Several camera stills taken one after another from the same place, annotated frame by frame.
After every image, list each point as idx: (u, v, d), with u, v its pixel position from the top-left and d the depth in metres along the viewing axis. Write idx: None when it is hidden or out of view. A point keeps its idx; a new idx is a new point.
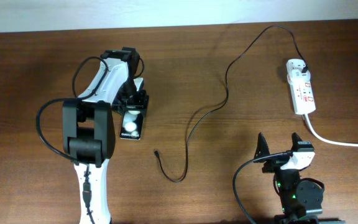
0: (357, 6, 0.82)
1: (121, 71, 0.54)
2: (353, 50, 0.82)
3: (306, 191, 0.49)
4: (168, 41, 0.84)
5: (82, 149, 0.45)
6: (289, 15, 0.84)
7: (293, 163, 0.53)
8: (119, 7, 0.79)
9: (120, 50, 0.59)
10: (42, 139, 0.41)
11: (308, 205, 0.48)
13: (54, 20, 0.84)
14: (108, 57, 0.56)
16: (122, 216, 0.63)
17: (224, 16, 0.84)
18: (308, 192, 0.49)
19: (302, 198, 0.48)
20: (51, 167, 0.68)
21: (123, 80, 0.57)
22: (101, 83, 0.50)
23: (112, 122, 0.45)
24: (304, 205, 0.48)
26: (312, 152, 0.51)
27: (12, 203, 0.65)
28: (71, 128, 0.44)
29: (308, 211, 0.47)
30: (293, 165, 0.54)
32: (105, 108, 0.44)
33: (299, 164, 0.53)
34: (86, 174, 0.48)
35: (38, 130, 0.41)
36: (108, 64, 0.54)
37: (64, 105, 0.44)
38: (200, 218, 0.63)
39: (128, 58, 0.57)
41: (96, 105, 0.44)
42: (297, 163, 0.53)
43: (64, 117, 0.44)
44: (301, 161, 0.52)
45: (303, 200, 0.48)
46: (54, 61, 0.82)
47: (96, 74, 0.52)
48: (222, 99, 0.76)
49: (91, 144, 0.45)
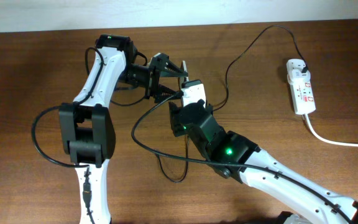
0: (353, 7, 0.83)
1: (117, 63, 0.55)
2: (355, 50, 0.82)
3: (184, 113, 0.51)
4: (168, 40, 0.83)
5: (82, 149, 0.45)
6: (288, 15, 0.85)
7: (189, 98, 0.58)
8: (119, 6, 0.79)
9: (115, 36, 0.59)
10: (39, 149, 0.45)
11: (195, 120, 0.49)
13: (53, 20, 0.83)
14: (104, 47, 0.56)
16: (122, 216, 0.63)
17: (225, 15, 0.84)
18: (188, 112, 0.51)
19: (184, 119, 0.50)
20: (50, 167, 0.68)
21: (121, 70, 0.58)
22: (97, 82, 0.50)
23: (109, 123, 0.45)
24: (194, 123, 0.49)
26: (199, 83, 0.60)
27: (11, 203, 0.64)
28: (68, 133, 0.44)
29: (201, 123, 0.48)
30: (184, 103, 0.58)
32: (104, 112, 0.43)
33: (194, 99, 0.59)
34: (86, 174, 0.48)
35: (35, 142, 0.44)
36: (104, 56, 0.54)
37: (61, 111, 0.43)
38: (200, 218, 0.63)
39: (125, 45, 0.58)
41: (94, 109, 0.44)
42: (190, 97, 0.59)
43: (62, 124, 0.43)
44: (193, 93, 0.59)
45: (186, 120, 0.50)
46: (53, 60, 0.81)
47: (92, 69, 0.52)
48: (222, 99, 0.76)
49: (91, 144, 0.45)
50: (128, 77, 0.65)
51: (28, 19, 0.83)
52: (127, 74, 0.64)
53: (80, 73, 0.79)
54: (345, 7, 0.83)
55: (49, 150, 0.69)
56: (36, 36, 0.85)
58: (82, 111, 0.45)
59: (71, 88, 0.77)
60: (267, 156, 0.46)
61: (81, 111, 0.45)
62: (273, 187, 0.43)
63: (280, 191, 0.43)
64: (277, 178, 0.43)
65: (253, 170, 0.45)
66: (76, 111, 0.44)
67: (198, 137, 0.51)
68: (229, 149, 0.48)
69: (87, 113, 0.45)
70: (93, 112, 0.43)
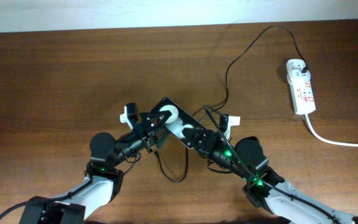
0: None
1: (100, 147, 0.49)
2: None
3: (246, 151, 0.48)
4: (168, 41, 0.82)
5: (95, 201, 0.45)
6: (293, 16, 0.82)
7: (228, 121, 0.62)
8: (120, 7, 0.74)
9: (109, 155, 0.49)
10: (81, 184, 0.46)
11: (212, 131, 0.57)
13: (48, 22, 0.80)
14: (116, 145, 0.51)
16: (123, 216, 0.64)
17: (225, 17, 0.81)
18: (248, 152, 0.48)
19: (247, 158, 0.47)
20: (51, 168, 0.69)
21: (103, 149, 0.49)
22: (81, 190, 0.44)
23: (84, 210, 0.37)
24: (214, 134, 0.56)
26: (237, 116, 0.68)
27: (12, 202, 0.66)
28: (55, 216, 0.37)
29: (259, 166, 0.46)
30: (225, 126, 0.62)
32: (74, 213, 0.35)
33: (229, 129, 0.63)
34: (117, 152, 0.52)
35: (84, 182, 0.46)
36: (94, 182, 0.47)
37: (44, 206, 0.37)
38: (200, 218, 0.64)
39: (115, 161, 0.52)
41: (65, 209, 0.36)
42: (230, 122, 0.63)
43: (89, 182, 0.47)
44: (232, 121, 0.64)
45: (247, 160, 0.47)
46: (51, 61, 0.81)
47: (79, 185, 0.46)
48: (222, 99, 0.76)
49: (100, 203, 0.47)
50: (56, 214, 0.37)
51: (20, 20, 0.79)
52: (49, 211, 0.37)
53: (80, 74, 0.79)
54: (357, 7, 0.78)
55: (49, 151, 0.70)
56: (32, 37, 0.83)
58: (56, 209, 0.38)
59: (71, 88, 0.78)
60: (288, 185, 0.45)
61: (49, 221, 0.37)
62: (284, 207, 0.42)
63: (286, 211, 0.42)
64: (293, 202, 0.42)
65: (275, 190, 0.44)
66: (43, 217, 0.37)
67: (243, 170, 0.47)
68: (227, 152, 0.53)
69: (60, 214, 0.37)
70: (68, 218, 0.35)
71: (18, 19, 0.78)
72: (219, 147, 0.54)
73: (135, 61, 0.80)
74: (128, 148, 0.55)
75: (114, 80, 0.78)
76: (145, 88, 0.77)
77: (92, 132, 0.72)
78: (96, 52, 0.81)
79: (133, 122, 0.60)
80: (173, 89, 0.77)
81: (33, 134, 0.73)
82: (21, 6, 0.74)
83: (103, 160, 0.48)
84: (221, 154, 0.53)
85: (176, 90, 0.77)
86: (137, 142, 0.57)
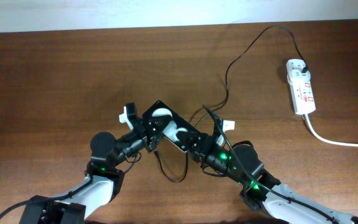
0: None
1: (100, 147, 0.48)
2: None
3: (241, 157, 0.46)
4: (168, 41, 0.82)
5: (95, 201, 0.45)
6: (293, 16, 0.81)
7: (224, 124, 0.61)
8: (119, 7, 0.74)
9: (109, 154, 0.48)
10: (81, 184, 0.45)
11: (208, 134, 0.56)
13: (48, 22, 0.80)
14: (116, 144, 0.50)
16: (123, 216, 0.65)
17: (225, 17, 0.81)
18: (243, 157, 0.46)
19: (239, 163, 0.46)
20: (51, 168, 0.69)
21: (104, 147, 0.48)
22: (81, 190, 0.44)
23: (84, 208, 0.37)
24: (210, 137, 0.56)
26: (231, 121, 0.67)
27: (12, 202, 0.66)
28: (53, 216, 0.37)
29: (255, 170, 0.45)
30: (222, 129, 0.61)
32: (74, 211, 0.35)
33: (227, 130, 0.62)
34: (117, 152, 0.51)
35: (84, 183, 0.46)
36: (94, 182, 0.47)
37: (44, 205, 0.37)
38: (200, 218, 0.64)
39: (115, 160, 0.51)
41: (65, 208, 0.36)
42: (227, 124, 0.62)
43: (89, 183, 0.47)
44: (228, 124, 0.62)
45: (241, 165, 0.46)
46: (51, 61, 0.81)
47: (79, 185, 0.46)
48: (222, 99, 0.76)
49: (100, 202, 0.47)
50: (56, 214, 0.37)
51: (20, 20, 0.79)
52: (49, 210, 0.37)
53: (80, 74, 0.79)
54: (357, 7, 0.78)
55: (49, 151, 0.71)
56: (32, 37, 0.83)
58: (56, 208, 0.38)
59: (71, 89, 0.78)
60: (284, 187, 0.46)
61: (48, 221, 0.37)
62: (283, 210, 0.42)
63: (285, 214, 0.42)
64: (291, 205, 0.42)
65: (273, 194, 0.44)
66: (43, 216, 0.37)
67: (240, 175, 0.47)
68: (223, 155, 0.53)
69: (61, 214, 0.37)
70: (68, 217, 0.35)
71: (19, 19, 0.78)
72: (214, 152, 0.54)
73: (135, 61, 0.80)
74: (128, 147, 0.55)
75: (114, 80, 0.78)
76: (145, 89, 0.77)
77: (92, 132, 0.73)
78: (96, 52, 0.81)
79: (133, 122, 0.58)
80: (173, 89, 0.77)
81: (33, 134, 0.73)
82: (21, 6, 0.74)
83: (104, 160, 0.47)
84: (216, 158, 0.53)
85: (176, 90, 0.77)
86: (137, 142, 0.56)
